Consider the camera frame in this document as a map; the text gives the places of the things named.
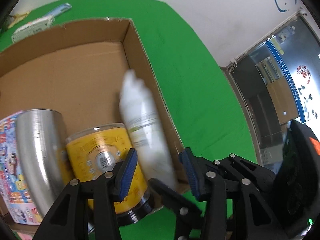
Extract white bottle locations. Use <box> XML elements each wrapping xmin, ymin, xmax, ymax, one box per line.
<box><xmin>119</xmin><ymin>69</ymin><xmax>178</xmax><ymax>190</ymax></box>

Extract colourful picture book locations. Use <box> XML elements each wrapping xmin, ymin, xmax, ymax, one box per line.
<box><xmin>1</xmin><ymin>111</ymin><xmax>42</xmax><ymax>225</ymax></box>

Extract yellow labelled jar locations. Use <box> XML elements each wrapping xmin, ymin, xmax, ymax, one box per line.
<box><xmin>66</xmin><ymin>123</ymin><xmax>155</xmax><ymax>226</ymax></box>

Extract silver metal cylinder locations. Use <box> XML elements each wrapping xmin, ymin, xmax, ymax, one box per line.
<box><xmin>16</xmin><ymin>109</ymin><xmax>73</xmax><ymax>217</ymax></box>

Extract green tablecloth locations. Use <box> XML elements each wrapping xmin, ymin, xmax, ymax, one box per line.
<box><xmin>0</xmin><ymin>0</ymin><xmax>258</xmax><ymax>240</ymax></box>

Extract dark glass door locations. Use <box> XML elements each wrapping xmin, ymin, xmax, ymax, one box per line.
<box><xmin>226</xmin><ymin>12</ymin><xmax>319</xmax><ymax>173</ymax></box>

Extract brown cardboard box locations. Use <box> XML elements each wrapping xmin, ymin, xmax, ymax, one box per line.
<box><xmin>1</xmin><ymin>19</ymin><xmax>187</xmax><ymax>192</ymax></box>

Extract white toothpaste box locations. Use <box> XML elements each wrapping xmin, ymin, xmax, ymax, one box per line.
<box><xmin>11</xmin><ymin>15</ymin><xmax>55</xmax><ymax>43</ymax></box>

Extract yellow wrapped item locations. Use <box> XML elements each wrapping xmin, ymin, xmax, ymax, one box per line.
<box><xmin>7</xmin><ymin>11</ymin><xmax>30</xmax><ymax>29</ymax></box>

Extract green blue toothbrush pack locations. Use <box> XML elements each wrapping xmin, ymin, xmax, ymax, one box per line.
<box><xmin>44</xmin><ymin>3</ymin><xmax>72</xmax><ymax>18</ymax></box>

